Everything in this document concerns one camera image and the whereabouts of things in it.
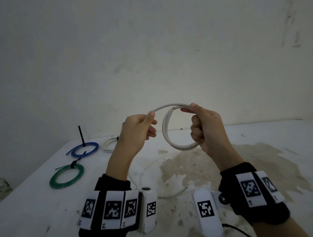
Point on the person's left hand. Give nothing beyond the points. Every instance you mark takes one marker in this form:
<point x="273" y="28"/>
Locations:
<point x="134" y="131"/>

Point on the person's right hand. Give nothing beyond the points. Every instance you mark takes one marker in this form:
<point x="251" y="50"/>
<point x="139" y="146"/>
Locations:
<point x="212" y="134"/>

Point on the person's left forearm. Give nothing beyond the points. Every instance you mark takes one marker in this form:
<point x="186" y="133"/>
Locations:
<point x="119" y="166"/>

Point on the person's right forearm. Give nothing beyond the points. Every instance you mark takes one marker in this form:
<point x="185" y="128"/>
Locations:
<point x="229" y="161"/>

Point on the black left wristband with markers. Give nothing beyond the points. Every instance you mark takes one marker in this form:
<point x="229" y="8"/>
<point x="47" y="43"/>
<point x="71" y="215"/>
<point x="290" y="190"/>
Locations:
<point x="112" y="185"/>

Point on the black wristband with markers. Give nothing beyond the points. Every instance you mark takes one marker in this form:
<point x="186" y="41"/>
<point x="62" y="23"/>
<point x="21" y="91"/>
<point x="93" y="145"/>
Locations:
<point x="269" y="214"/>
<point x="112" y="185"/>

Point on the black right wristband with markers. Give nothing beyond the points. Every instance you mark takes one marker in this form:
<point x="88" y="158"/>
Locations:
<point x="269" y="214"/>

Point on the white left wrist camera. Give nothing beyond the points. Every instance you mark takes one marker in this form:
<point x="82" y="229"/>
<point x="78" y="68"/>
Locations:
<point x="149" y="197"/>

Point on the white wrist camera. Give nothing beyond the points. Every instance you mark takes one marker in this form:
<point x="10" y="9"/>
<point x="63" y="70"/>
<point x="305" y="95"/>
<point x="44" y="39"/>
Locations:
<point x="210" y="224"/>
<point x="149" y="197"/>

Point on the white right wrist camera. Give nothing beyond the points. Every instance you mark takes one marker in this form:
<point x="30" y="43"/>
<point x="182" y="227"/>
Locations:
<point x="210" y="224"/>

